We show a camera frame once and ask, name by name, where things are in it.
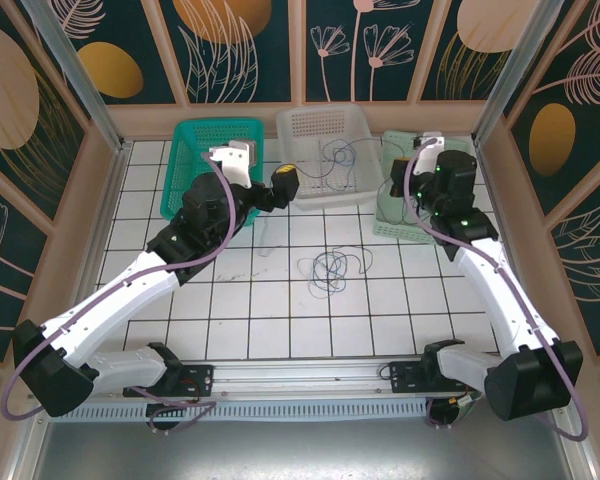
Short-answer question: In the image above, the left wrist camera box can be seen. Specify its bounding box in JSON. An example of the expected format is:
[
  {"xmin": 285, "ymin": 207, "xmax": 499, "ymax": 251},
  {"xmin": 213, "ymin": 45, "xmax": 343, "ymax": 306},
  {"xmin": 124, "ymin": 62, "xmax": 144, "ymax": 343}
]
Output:
[{"xmin": 207, "ymin": 141, "xmax": 262, "ymax": 190}]

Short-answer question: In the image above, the thin blue cable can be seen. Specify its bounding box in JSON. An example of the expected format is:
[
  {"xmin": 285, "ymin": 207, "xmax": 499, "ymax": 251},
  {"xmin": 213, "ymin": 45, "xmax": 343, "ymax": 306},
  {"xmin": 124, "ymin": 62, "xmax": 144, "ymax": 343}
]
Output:
[
  {"xmin": 321, "ymin": 141, "xmax": 357, "ymax": 194},
  {"xmin": 309, "ymin": 251, "xmax": 349, "ymax": 300}
]

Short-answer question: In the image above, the teal plastic basket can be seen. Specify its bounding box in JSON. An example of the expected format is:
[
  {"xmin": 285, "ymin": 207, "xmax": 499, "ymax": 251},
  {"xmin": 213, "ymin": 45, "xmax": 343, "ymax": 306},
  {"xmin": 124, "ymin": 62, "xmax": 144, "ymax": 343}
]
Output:
[{"xmin": 160, "ymin": 118, "xmax": 266, "ymax": 229}]

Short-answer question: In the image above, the grey metal sheet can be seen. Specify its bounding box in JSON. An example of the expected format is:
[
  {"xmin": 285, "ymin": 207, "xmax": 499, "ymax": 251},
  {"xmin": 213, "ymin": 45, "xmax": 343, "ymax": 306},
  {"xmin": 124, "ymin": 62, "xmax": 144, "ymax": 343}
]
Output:
[{"xmin": 29, "ymin": 418, "xmax": 576, "ymax": 480}]

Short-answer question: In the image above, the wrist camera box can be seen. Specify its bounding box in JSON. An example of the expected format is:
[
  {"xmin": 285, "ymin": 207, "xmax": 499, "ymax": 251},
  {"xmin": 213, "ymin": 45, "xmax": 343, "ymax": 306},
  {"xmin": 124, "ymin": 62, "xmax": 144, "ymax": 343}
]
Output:
[
  {"xmin": 207, "ymin": 141, "xmax": 262, "ymax": 190},
  {"xmin": 411, "ymin": 131, "xmax": 447, "ymax": 177}
]

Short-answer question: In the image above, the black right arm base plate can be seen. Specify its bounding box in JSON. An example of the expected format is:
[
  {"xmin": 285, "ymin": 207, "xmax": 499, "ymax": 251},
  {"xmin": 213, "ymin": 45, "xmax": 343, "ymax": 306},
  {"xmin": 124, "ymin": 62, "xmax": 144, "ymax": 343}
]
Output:
[{"xmin": 388, "ymin": 359, "xmax": 481, "ymax": 396}]

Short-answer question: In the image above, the white slotted cable duct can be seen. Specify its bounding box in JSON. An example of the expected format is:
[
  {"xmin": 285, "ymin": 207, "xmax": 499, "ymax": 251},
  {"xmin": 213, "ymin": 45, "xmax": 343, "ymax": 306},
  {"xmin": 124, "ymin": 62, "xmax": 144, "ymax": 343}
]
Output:
[{"xmin": 72, "ymin": 402, "xmax": 431, "ymax": 424}]

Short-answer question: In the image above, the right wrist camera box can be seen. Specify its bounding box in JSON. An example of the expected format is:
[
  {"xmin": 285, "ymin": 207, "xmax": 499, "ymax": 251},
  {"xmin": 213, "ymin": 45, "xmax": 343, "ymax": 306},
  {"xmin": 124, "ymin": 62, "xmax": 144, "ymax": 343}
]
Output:
[{"xmin": 411, "ymin": 131, "xmax": 447, "ymax": 177}]

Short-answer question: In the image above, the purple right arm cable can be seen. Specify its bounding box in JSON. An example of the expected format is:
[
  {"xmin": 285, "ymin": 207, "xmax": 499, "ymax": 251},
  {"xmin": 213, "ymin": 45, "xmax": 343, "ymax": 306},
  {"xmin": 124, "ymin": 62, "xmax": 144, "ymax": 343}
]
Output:
[{"xmin": 402, "ymin": 137, "xmax": 591, "ymax": 444}]

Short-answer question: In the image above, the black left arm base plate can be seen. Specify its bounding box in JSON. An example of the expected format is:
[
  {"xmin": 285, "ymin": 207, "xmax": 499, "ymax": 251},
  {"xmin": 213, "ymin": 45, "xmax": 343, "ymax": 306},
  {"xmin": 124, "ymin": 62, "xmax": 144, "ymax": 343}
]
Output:
[{"xmin": 122, "ymin": 363, "xmax": 216, "ymax": 399}]

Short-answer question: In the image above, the light green plastic basket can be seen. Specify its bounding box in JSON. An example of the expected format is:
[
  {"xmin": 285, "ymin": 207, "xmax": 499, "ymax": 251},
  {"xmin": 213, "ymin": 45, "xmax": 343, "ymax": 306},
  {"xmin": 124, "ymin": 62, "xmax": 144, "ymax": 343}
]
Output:
[{"xmin": 373, "ymin": 129, "xmax": 474, "ymax": 246}]

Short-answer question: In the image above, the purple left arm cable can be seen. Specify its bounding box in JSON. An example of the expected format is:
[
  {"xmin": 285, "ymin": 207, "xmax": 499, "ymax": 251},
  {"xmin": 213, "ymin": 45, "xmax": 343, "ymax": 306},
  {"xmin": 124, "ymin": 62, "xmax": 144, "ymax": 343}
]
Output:
[{"xmin": 0, "ymin": 149, "xmax": 241, "ymax": 436}]

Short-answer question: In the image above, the aluminium mounting rail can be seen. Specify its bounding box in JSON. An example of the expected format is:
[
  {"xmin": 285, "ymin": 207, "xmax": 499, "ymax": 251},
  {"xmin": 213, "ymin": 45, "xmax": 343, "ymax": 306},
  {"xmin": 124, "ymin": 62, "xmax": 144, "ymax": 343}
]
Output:
[{"xmin": 27, "ymin": 355, "xmax": 574, "ymax": 404}]

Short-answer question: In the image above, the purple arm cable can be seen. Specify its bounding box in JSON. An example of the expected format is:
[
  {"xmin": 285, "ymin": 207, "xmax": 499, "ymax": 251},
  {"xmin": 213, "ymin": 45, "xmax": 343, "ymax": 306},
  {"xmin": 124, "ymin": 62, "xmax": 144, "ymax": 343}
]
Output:
[
  {"xmin": 402, "ymin": 137, "xmax": 591, "ymax": 444},
  {"xmin": 0, "ymin": 149, "xmax": 241, "ymax": 436}
]

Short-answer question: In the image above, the small controller board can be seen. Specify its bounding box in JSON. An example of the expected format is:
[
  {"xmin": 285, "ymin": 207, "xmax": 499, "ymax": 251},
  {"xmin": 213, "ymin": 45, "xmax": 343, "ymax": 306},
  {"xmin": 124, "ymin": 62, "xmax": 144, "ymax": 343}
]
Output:
[
  {"xmin": 146, "ymin": 399, "xmax": 201, "ymax": 435},
  {"xmin": 426, "ymin": 394, "xmax": 482, "ymax": 430}
]

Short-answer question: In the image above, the aluminium corner post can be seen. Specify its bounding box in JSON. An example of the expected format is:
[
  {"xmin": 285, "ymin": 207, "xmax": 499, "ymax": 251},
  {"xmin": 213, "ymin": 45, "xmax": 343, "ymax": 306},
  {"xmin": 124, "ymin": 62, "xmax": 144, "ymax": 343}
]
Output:
[
  {"xmin": 471, "ymin": 0, "xmax": 565, "ymax": 144},
  {"xmin": 21, "ymin": 0, "xmax": 133, "ymax": 153}
]

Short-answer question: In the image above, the white plastic basket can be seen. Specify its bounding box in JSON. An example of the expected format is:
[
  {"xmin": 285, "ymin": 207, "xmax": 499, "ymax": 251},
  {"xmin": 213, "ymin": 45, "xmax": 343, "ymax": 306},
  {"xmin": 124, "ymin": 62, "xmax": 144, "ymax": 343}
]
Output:
[{"xmin": 275, "ymin": 104, "xmax": 385, "ymax": 212}]

